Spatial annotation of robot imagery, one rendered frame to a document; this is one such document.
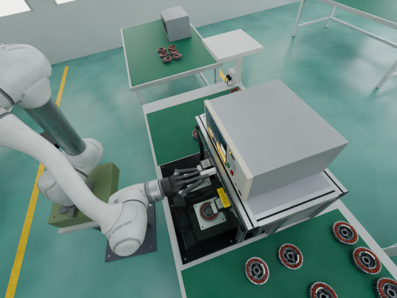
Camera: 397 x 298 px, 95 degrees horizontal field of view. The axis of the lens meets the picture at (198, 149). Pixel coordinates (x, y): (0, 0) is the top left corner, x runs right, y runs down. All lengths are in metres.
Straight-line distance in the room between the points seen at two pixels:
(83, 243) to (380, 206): 2.87
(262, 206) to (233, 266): 0.42
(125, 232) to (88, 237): 1.70
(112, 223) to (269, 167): 0.52
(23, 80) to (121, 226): 0.54
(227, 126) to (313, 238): 0.78
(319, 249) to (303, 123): 0.69
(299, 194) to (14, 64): 1.08
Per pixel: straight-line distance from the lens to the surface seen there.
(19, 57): 0.83
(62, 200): 1.25
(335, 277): 1.24
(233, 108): 0.83
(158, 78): 2.23
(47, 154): 0.74
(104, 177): 1.38
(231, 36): 1.74
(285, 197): 0.85
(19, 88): 0.81
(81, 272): 2.26
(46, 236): 2.61
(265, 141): 0.72
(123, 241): 0.62
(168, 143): 1.48
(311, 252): 1.21
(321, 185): 0.93
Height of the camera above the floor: 1.87
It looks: 53 degrees down
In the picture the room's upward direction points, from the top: 10 degrees counter-clockwise
